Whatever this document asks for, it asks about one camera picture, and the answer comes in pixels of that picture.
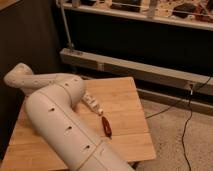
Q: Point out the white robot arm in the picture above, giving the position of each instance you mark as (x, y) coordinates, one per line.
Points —
(49, 106)

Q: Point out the wooden table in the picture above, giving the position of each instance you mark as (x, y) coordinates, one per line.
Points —
(130, 141)

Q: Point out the grey metal rail frame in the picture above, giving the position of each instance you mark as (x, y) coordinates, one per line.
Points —
(168, 78)

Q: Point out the cluttered back shelf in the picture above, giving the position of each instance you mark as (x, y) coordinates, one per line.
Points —
(145, 13)

